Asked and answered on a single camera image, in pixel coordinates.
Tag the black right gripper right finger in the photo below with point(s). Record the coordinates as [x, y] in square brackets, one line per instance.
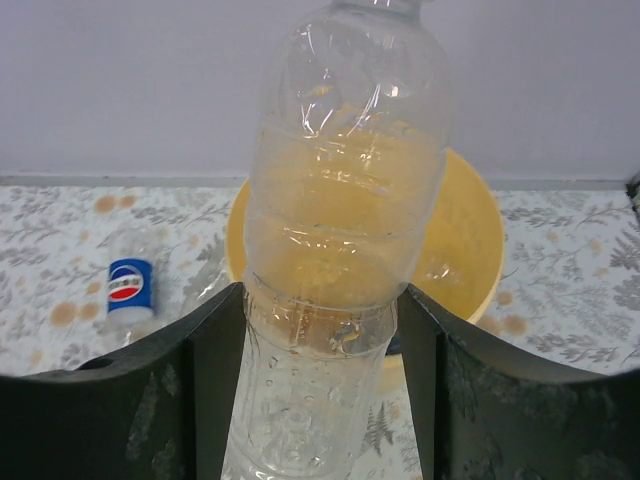
[485, 409]

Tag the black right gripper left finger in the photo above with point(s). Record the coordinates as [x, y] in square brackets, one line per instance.
[159, 408]

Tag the Pepsi label plastic bottle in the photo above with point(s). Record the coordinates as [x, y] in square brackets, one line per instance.
[131, 285]

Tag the clear bottle white cap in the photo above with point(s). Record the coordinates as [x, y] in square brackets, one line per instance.
[354, 124]

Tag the yellow plastic bin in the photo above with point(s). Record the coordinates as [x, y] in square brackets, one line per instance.
[460, 250]

